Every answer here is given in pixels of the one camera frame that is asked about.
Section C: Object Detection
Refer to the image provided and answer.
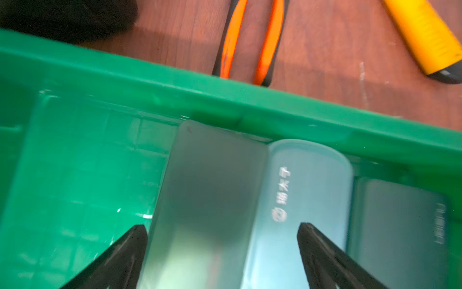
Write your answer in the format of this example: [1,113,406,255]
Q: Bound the blue-grey frosted pencil case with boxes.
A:
[241,139,354,289]

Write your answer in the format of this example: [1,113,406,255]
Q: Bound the orange handled pliers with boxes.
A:
[212,1,290,87]

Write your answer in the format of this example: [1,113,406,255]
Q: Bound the black plastic toolbox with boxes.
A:
[1,0,138,43]

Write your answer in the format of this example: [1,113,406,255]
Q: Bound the yellow utility knife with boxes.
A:
[383,0,462,84]

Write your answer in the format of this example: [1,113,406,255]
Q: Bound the dark green labelled pencil case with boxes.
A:
[138,120,268,289]

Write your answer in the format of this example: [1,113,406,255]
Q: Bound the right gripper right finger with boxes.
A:
[297,223,386,289]

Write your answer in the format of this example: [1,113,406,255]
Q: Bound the green plastic storage tray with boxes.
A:
[1,30,462,289]

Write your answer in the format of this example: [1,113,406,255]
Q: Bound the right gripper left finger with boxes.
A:
[63,225,148,289]

